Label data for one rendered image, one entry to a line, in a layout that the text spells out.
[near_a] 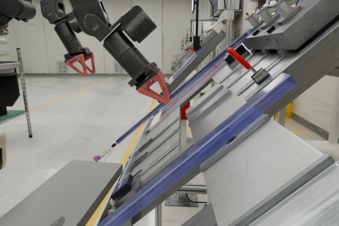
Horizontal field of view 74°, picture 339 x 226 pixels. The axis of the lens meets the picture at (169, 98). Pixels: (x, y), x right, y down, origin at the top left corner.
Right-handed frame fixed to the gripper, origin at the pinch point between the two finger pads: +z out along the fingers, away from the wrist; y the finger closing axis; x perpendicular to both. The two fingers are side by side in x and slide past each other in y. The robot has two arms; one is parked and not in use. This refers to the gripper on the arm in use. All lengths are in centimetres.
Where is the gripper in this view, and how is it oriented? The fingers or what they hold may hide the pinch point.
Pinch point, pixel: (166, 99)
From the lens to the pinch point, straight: 55.6
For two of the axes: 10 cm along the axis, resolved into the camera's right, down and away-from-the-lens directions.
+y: 0.6, -2.1, 9.8
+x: -7.5, 6.4, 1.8
